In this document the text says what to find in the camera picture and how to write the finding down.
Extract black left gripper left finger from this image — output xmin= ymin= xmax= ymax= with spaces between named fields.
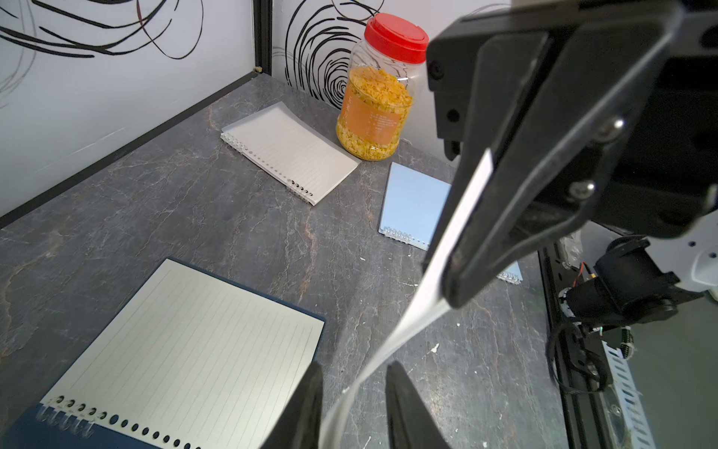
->
xmin=261 ymin=362 xmax=323 ymax=449

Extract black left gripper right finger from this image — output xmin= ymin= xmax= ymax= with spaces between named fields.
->
xmin=385 ymin=361 xmax=450 ymax=449

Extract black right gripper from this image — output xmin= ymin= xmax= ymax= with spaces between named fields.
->
xmin=424 ymin=1 xmax=717 ymax=308

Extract dark blue spiral notebook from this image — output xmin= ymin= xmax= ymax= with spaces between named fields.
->
xmin=1 ymin=258 xmax=325 ymax=448

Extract light blue spiral notebook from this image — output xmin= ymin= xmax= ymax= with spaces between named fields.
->
xmin=378 ymin=162 xmax=524 ymax=285

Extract frosted cover white notebook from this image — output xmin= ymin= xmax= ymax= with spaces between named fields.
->
xmin=221 ymin=102 xmax=360 ymax=206

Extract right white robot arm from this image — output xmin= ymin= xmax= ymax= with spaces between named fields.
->
xmin=426 ymin=1 xmax=717 ymax=308

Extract cornflakes jar with red lid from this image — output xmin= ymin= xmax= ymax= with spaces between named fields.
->
xmin=336 ymin=13 xmax=429 ymax=161

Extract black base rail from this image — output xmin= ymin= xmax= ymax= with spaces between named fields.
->
xmin=538 ymin=243 xmax=613 ymax=448

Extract white slotted cable duct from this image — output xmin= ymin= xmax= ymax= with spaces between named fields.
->
xmin=603 ymin=342 xmax=656 ymax=449

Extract black corner frame post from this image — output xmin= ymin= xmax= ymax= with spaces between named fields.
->
xmin=252 ymin=0 xmax=273 ymax=75

